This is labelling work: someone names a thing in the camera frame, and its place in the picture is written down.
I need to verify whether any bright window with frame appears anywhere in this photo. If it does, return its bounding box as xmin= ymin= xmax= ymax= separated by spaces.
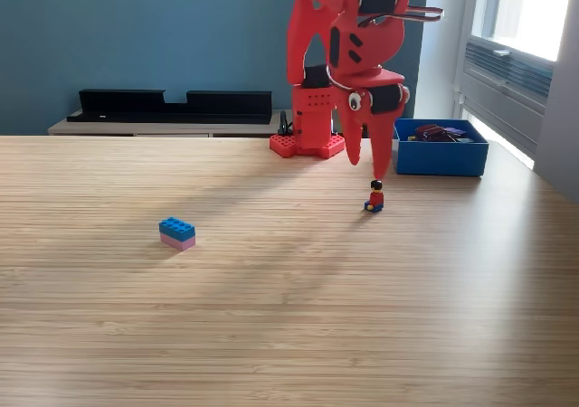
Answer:
xmin=470 ymin=0 xmax=575 ymax=62

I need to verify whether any blue and pink brick stack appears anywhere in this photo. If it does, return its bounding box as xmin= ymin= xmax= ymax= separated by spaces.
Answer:
xmin=157 ymin=216 xmax=197 ymax=251

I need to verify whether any pale wooden sideboard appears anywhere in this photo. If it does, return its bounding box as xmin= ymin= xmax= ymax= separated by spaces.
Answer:
xmin=47 ymin=107 xmax=345 ymax=138

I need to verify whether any grey window vent unit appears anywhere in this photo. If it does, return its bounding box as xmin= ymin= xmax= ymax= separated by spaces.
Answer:
xmin=459 ymin=35 xmax=555 ymax=155

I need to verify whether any blue plastic bin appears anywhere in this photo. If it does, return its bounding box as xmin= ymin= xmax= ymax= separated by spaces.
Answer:
xmin=392 ymin=118 xmax=489 ymax=176

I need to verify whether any toy figure red shirt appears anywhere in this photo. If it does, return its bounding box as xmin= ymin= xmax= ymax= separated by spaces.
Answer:
xmin=364 ymin=179 xmax=385 ymax=213

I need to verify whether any dark red toy car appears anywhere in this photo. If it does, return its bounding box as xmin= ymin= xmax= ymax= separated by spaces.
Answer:
xmin=414 ymin=123 xmax=453 ymax=144

